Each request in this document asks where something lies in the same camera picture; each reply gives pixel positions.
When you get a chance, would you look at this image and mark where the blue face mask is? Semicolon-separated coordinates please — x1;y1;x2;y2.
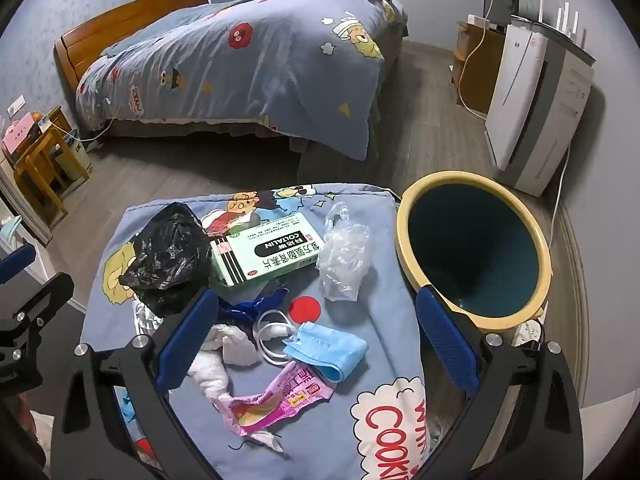
281;322;369;381

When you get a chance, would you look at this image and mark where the white air purifier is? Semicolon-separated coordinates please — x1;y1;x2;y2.
485;17;596;198

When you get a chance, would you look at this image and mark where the black plastic bag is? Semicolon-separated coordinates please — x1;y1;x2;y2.
118;202;213;317

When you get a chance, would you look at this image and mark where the green medicine box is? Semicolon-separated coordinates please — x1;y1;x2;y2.
210;212;326;288

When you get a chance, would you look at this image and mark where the pink box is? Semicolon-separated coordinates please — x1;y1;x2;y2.
1;112;36;153

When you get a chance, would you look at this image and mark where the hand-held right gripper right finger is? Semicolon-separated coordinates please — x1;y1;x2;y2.
415;284;583;480

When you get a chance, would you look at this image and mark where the white charger cable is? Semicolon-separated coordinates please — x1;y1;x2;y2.
252;309;301;365

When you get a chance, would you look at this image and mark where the blue printed cloth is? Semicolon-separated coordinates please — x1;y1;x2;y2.
82;182;436;480

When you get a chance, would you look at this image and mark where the blue printed blanket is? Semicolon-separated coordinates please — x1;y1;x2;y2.
75;0;408;161

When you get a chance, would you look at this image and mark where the white power strip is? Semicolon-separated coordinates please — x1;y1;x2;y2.
510;317;546;353

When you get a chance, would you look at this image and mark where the white router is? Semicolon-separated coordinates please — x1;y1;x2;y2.
537;1;583;46

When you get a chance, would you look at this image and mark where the blue wet wipes pack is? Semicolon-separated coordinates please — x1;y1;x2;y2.
216;287;288;328

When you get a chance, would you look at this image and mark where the small white tissue scrap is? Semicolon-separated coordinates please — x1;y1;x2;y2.
227;427;288;456

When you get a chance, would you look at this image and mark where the pink snack wrapper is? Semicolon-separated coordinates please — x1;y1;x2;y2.
212;364;337;437

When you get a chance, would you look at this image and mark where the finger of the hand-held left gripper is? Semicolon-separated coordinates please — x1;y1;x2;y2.
0;272;76;361
0;244;37;286

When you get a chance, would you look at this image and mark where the wooden bed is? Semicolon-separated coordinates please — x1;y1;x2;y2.
54;0;411;181

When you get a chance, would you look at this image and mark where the white carton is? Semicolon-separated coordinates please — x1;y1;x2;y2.
55;137;93;183

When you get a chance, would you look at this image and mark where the wooden cabinet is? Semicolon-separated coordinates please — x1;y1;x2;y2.
452;20;506;116

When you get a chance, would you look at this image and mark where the clear plastic wrapper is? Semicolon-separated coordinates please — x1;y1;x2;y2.
316;201;375;302

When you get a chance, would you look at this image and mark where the yellow rimmed trash bin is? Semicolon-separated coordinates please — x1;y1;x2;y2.
395;171;553;332

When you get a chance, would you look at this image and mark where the wooden stool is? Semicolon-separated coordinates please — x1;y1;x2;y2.
12;105;93;216

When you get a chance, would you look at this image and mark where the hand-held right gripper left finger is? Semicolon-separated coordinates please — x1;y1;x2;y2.
60;287;236;480

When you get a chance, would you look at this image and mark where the white tissue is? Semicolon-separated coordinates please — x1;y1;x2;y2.
189;350;233;403
209;324;259;367
132;300;166;336

